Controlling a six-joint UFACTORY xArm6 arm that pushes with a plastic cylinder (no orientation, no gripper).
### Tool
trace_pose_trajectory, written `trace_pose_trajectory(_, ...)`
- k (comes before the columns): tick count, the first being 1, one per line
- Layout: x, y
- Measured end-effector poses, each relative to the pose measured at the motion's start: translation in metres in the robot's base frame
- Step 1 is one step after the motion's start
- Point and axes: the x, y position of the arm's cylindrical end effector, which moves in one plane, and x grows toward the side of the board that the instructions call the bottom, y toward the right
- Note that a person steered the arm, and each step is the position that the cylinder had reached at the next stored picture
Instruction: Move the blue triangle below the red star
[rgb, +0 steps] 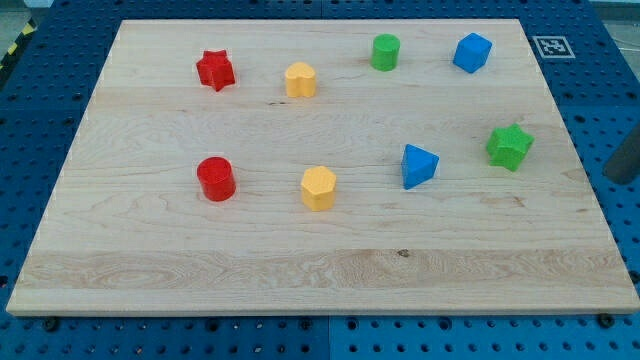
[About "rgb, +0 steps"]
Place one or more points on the black board bolt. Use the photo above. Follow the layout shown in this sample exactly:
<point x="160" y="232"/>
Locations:
<point x="605" y="320"/>
<point x="50" y="324"/>

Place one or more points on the wooden board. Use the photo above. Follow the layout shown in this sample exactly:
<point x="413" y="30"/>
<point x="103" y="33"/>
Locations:
<point x="129" y="232"/>

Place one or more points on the yellow hexagon block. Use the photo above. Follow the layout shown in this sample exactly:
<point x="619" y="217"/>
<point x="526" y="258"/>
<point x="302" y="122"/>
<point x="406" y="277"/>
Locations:
<point x="318" y="188"/>

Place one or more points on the white fiducial marker tag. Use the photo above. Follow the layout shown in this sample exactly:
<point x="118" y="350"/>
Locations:
<point x="553" y="47"/>

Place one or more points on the yellow heart block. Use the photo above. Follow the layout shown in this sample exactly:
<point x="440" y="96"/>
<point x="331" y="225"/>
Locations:
<point x="300" y="80"/>

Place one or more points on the red star block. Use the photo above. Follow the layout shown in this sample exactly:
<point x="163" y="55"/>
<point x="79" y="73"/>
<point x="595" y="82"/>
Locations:
<point x="216" y="70"/>

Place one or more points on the black right board bolt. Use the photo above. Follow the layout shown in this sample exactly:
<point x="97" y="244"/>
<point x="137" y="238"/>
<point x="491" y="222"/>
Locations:
<point x="605" y="320"/>

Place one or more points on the green star block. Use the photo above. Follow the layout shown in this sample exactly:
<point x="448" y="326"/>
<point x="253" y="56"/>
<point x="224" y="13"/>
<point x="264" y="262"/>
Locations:
<point x="508" y="146"/>

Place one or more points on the green cylinder block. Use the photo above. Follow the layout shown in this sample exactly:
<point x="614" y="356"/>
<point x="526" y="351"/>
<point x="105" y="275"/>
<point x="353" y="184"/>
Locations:
<point x="385" y="52"/>

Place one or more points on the blue triangle block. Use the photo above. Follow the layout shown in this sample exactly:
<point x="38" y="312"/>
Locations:
<point x="417" y="166"/>

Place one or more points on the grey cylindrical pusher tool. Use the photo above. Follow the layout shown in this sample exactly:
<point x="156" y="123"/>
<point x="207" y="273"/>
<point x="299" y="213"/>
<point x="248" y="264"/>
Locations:
<point x="623" y="166"/>

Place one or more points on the blue cube block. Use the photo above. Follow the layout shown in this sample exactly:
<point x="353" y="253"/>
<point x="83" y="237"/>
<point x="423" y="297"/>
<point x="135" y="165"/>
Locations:
<point x="472" y="52"/>

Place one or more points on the black left board bolt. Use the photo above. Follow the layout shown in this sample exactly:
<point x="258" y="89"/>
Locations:
<point x="50" y="324"/>

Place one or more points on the red cylinder block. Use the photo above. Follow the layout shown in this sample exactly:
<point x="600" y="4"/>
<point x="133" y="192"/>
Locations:
<point x="215" y="175"/>

